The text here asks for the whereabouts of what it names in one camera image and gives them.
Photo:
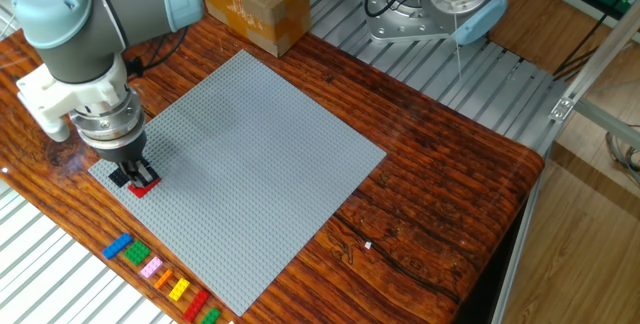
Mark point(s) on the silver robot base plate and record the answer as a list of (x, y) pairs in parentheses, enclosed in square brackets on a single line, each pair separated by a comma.
[(405, 31)]

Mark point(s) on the thin orange Lego brick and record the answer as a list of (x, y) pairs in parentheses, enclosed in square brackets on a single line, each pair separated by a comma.
[(163, 279)]

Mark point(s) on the pink Lego brick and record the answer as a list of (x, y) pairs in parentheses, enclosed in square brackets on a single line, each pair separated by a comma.
[(151, 267)]

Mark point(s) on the grey aluminium frame beam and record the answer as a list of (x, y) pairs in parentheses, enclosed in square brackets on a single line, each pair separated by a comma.
[(610, 121)]

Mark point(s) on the green square Lego plate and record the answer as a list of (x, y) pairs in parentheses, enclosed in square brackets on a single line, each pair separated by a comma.
[(137, 252)]

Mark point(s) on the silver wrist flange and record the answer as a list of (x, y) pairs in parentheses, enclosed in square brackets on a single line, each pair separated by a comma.
[(107, 124)]

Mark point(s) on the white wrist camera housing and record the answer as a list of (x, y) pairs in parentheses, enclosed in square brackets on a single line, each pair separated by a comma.
[(50, 94)]

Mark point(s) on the small green Lego brick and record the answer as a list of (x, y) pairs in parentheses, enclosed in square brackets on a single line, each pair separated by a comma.
[(210, 316)]

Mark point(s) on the grey Lego baseplate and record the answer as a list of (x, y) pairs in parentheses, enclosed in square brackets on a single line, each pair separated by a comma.
[(250, 189)]

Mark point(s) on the blue Lego plate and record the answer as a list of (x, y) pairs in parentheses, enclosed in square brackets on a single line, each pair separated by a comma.
[(117, 246)]

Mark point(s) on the yellow Lego brick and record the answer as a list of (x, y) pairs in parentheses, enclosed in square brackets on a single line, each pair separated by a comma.
[(179, 289)]

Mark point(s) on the taped cardboard box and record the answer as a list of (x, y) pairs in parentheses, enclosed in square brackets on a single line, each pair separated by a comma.
[(260, 9)]

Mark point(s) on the silver corner bracket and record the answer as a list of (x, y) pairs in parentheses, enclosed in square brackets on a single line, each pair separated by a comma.
[(561, 110)]

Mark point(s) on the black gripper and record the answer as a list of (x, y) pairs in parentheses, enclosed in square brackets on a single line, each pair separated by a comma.
[(120, 153)]

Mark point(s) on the wide red Lego plate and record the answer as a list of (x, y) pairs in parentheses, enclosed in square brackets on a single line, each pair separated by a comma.
[(144, 191)]

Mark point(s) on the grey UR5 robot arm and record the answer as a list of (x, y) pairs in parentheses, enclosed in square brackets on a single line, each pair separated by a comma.
[(80, 54)]

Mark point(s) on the long red Lego plate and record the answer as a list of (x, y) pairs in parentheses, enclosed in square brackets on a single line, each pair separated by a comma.
[(196, 305)]

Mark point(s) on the slanted metal frame beam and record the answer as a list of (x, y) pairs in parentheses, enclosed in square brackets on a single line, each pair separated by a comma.
[(595, 59)]

